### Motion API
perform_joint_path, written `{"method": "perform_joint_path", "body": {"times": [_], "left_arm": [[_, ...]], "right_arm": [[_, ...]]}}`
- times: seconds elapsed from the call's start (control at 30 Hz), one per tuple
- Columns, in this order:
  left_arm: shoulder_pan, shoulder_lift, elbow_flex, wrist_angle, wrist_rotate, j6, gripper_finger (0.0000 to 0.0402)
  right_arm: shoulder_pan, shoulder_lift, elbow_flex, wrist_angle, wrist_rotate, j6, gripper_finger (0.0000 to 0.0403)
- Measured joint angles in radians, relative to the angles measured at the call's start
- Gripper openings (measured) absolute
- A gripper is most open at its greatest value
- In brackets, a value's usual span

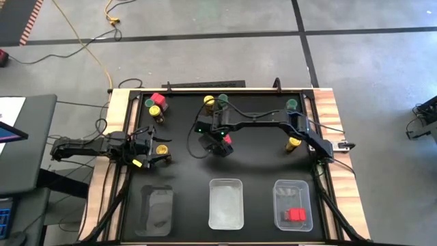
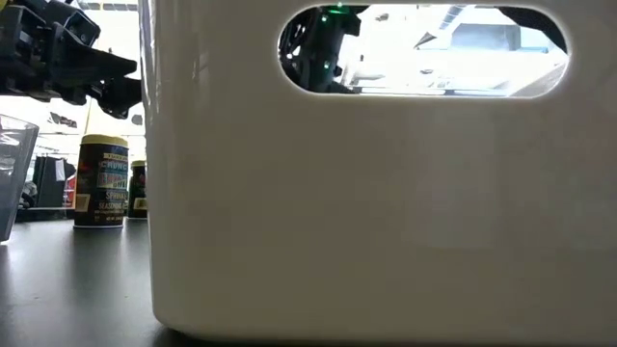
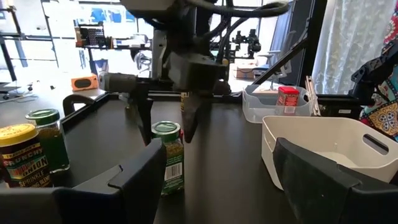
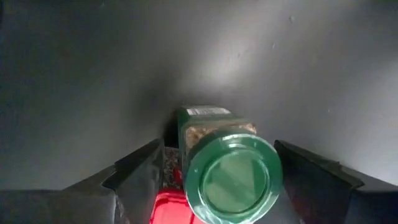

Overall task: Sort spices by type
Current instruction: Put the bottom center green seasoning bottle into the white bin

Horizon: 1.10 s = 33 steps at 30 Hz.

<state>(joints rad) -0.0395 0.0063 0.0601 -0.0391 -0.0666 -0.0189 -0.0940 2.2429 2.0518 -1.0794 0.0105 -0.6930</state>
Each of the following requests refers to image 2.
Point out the white sheet on cabinet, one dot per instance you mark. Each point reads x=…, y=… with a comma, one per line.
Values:
x=60, y=169

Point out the yellow background pole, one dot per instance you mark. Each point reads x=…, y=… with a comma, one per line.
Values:
x=88, y=123

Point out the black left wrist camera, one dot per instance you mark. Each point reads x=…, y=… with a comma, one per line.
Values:
x=79, y=26

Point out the dark grey background heap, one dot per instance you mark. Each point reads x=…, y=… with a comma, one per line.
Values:
x=28, y=195

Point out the clear smoky plastic bin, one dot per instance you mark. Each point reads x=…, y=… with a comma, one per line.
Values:
x=14, y=183

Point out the frosted white plastic bin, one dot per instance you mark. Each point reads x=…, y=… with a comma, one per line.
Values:
x=337, y=217

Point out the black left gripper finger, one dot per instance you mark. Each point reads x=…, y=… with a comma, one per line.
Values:
x=101, y=65
x=120, y=98

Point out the red background object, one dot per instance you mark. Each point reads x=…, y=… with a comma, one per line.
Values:
x=71, y=192

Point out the black background cabinet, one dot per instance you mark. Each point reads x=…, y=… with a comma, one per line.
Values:
x=48, y=185

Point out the yellow lid black spice jar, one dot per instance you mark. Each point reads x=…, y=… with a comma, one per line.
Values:
x=101, y=193
x=138, y=190

